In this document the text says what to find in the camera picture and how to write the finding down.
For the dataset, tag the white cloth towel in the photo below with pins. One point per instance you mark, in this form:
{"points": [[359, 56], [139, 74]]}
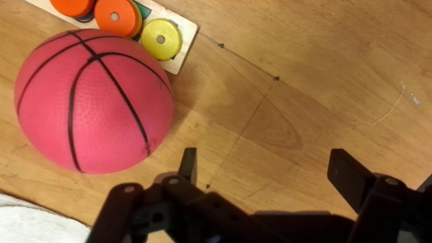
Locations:
{"points": [[38, 220]]}

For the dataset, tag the wooden number peg board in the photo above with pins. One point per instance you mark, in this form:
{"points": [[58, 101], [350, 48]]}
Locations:
{"points": [[182, 42]]}

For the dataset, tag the pink rubber basketball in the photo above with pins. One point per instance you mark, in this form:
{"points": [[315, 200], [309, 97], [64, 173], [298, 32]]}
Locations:
{"points": [[92, 101]]}

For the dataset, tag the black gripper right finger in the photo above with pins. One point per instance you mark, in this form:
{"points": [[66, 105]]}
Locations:
{"points": [[351, 179]]}

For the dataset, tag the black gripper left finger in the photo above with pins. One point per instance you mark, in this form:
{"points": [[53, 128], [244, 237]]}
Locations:
{"points": [[189, 163]]}

